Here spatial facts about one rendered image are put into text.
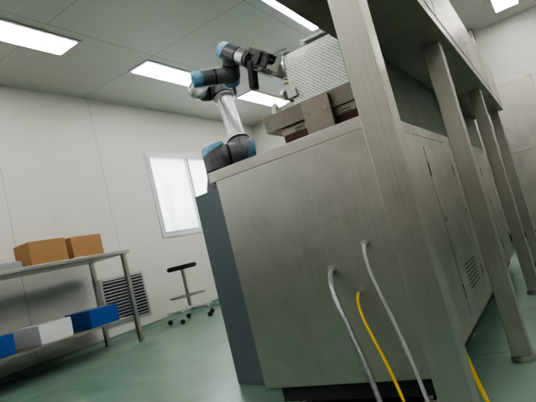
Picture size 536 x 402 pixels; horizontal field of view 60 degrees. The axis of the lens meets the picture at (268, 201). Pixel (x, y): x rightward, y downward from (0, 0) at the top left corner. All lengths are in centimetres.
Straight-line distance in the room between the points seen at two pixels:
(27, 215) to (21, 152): 65
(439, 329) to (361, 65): 50
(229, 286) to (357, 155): 100
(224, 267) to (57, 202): 337
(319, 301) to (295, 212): 30
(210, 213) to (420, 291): 145
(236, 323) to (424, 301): 141
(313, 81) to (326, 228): 61
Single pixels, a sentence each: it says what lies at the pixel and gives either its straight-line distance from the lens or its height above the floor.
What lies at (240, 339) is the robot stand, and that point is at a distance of 222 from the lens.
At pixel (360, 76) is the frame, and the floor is 85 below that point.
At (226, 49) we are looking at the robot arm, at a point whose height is 144.
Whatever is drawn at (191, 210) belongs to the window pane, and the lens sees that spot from 671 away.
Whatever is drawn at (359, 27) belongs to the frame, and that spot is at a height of 94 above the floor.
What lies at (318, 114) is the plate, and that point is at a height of 96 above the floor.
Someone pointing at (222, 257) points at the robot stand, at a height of 59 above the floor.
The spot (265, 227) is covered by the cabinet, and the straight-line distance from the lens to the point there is 162.
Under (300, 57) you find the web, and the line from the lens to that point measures 189.
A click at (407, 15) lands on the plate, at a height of 114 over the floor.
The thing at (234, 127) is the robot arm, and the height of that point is 120.
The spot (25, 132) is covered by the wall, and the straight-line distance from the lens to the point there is 542.
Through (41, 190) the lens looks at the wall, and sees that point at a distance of 527.
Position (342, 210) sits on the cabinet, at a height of 64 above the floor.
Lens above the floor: 58
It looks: 6 degrees up
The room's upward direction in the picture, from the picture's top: 14 degrees counter-clockwise
